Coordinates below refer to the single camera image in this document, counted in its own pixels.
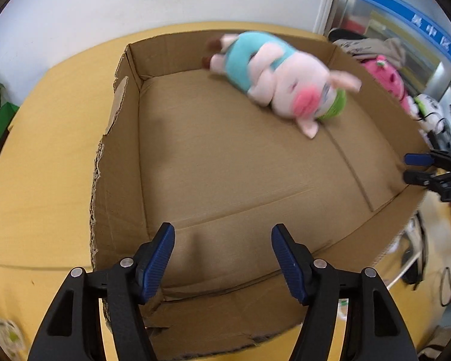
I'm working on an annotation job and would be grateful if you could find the white panda plush toy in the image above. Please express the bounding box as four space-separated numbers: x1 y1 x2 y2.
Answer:
408 94 446 133

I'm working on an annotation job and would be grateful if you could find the magenta plush toy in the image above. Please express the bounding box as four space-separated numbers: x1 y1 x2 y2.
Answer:
361 54 411 110

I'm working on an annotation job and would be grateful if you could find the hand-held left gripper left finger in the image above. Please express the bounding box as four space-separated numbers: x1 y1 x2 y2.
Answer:
28 223 176 361

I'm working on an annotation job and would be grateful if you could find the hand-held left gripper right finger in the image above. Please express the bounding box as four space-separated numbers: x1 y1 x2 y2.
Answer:
271 224 423 361

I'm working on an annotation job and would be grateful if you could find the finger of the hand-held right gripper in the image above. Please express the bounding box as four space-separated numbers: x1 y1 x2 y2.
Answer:
404 150 451 171
403 170 451 196

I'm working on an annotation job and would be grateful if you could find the pink pig plush toy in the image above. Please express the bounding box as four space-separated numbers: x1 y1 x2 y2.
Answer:
202 31 362 138

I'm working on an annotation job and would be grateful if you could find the patterned paper cup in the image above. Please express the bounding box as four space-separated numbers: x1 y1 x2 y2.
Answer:
0 316 24 359

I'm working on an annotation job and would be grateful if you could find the brown cardboard box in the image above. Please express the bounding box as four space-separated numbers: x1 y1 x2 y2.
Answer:
89 30 431 358

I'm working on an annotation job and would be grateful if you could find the black cable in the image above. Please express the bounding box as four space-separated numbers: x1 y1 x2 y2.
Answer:
401 211 434 291

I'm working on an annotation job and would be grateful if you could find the blue banner strip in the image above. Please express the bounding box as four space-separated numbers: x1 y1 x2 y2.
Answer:
351 0 451 69

